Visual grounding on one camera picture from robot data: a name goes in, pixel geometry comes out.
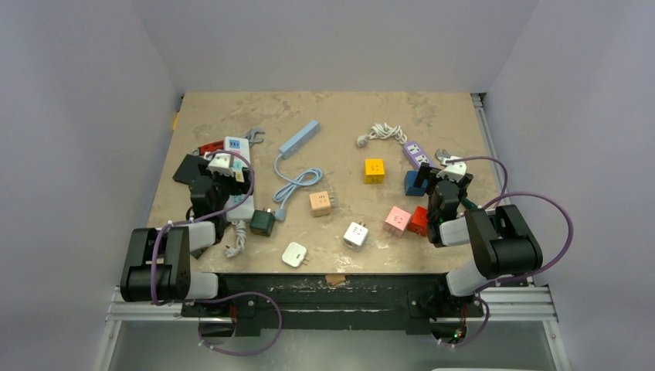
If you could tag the black box far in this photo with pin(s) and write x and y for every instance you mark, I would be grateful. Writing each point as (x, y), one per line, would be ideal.
(191, 167)

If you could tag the adjustable wrench red handle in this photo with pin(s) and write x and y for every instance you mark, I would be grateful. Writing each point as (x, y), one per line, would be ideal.
(250, 135)

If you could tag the pink cube socket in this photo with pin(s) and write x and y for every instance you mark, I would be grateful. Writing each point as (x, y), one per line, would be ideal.
(396, 221)

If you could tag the white cube socket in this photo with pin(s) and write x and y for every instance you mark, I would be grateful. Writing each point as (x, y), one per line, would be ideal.
(355, 236)

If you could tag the dark blue cube socket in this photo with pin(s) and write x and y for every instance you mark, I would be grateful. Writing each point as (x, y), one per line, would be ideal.
(409, 184)

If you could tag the silver black handled wrench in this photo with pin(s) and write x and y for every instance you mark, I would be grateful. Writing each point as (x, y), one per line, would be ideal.
(442, 155)

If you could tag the red cube socket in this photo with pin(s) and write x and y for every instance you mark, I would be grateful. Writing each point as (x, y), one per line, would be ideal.
(418, 222)

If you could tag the dark green cube socket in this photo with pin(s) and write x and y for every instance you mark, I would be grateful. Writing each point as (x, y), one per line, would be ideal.
(262, 222)

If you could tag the purple power strip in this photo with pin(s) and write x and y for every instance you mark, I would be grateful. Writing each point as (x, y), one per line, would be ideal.
(415, 155)

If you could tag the white power strip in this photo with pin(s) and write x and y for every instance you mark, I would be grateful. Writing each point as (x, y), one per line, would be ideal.
(246, 209)

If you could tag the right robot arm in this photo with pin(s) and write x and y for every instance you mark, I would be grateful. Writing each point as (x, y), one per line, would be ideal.
(501, 242)

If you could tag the white adapter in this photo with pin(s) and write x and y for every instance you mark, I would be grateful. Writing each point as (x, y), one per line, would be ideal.
(295, 255)

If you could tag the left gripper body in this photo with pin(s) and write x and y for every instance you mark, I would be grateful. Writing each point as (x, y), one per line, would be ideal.
(225, 186)

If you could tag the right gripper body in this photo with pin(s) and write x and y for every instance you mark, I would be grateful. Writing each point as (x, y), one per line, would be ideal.
(435, 175)

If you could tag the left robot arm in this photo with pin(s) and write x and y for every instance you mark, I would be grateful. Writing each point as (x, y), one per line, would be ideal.
(157, 266)

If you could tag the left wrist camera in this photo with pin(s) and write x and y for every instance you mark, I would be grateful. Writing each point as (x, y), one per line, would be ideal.
(221, 164)

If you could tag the yellow cube socket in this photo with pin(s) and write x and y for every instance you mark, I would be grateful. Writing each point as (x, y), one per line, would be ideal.
(374, 171)

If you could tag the light blue power strip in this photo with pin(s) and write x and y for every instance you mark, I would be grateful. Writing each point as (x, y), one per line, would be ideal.
(298, 140)

